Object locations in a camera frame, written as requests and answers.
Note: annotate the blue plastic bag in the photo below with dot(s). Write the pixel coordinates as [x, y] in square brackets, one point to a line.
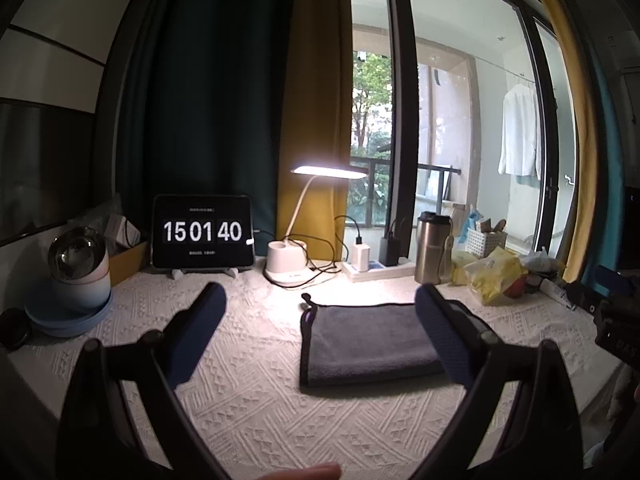
[471, 221]

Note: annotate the dark green curtain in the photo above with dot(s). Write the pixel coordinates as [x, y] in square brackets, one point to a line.
[210, 85]

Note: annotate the white plastic basket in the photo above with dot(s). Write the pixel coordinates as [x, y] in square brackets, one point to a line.
[485, 242]

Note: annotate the yellow plastic packet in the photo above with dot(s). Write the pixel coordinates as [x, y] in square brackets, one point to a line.
[492, 272]

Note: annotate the black charger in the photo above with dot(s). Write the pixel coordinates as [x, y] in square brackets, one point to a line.
[389, 251]

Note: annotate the black tablet with clock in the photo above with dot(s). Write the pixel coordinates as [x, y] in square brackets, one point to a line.
[202, 231]

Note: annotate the balcony railing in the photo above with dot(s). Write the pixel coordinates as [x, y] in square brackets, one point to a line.
[372, 162]

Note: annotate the white hanging shirt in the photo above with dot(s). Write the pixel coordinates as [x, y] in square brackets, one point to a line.
[520, 130]

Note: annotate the grey towel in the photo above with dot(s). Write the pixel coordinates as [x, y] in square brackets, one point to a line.
[370, 345]

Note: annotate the white textured tablecloth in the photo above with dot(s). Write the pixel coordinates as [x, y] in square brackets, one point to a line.
[250, 410]

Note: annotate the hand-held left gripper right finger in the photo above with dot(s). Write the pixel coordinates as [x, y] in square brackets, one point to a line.
[445, 335]

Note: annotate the white power strip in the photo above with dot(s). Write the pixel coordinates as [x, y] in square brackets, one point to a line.
[385, 269]

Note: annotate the yellow box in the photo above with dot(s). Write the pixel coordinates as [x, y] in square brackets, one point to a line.
[127, 262]

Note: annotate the clear plastic bag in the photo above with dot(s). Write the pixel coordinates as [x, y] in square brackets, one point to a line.
[542, 261]

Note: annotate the small white box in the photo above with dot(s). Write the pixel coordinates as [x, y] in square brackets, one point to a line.
[117, 232]

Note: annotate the red round fruit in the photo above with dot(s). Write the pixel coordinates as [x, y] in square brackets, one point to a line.
[516, 287]

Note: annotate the person's left hand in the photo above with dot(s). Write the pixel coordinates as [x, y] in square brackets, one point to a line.
[310, 473]

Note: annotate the white desk lamp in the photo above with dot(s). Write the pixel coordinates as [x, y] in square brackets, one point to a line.
[286, 260]

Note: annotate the teal curtain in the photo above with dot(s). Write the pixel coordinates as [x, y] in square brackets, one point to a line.
[607, 160]

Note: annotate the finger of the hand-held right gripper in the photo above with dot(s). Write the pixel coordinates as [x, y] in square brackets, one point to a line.
[607, 275]
[582, 297]

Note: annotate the black round lid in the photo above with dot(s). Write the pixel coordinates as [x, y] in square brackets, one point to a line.
[14, 329]

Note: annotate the yellow curtain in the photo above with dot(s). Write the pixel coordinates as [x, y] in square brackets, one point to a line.
[315, 85]
[582, 135]

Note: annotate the steel tumbler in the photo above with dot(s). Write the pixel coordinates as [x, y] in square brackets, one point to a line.
[432, 250]

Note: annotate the blue plate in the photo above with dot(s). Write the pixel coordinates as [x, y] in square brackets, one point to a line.
[65, 325]

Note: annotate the white tablet stand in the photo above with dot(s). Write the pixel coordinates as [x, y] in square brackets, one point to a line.
[176, 274]

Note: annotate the white charger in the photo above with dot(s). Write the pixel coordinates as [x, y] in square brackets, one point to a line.
[360, 255]

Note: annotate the steel bowl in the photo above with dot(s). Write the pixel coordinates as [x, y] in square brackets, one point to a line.
[75, 252]

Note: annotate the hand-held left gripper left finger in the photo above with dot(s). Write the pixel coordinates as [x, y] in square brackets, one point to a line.
[197, 330]

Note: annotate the white tube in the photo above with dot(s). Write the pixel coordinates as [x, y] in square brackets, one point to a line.
[550, 289]

